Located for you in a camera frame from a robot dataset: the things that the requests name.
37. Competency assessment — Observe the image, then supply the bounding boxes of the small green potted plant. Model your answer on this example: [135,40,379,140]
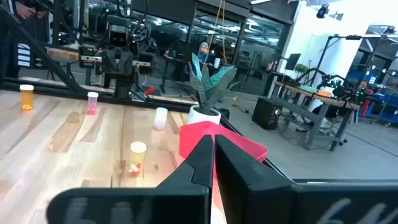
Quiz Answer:
[294,63,309,75]

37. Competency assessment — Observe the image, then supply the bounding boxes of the clear pill bottle white cap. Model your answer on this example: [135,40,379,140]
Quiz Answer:
[154,106,169,131]

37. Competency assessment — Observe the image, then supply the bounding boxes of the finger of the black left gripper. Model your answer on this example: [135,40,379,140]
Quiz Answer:
[118,49,134,75]
[101,49,119,75]

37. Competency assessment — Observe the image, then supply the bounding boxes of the pink pill bottle white cap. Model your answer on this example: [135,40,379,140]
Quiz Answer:
[86,91,99,116]

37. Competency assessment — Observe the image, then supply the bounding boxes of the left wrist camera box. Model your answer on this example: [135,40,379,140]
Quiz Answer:
[108,24,129,49]

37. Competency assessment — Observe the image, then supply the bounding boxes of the black background robot arms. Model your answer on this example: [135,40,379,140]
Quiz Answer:
[298,67,376,104]

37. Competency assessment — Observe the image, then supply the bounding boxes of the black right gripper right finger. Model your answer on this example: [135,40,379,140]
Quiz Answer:
[215,134,398,224]

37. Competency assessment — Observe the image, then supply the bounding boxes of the black computer tower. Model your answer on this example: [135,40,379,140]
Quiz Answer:
[251,97,282,131]

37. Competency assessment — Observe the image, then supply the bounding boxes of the red plastic bin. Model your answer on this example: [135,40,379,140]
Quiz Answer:
[178,120,269,224]

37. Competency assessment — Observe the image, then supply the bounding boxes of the black monitor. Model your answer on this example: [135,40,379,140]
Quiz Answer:
[285,53,302,71]

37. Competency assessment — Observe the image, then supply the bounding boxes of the yellow hanging rope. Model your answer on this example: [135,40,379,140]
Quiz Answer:
[205,0,228,65]

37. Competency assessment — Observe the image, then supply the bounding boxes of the black cabinet white labels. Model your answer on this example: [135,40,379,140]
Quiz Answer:
[15,42,34,69]

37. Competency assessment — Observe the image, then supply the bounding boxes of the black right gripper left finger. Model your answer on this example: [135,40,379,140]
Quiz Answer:
[45,134,215,224]

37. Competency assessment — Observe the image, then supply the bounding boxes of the person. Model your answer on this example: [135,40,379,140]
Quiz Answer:
[0,0,53,78]

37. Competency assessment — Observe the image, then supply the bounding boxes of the orange pill bottle white cap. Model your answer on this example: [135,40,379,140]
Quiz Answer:
[19,84,34,111]

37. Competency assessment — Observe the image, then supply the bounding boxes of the black ceiling spotlight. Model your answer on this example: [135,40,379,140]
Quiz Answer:
[316,3,330,19]

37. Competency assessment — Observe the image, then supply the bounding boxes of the wooden desk grey legs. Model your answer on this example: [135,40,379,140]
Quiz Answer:
[272,80,361,152]

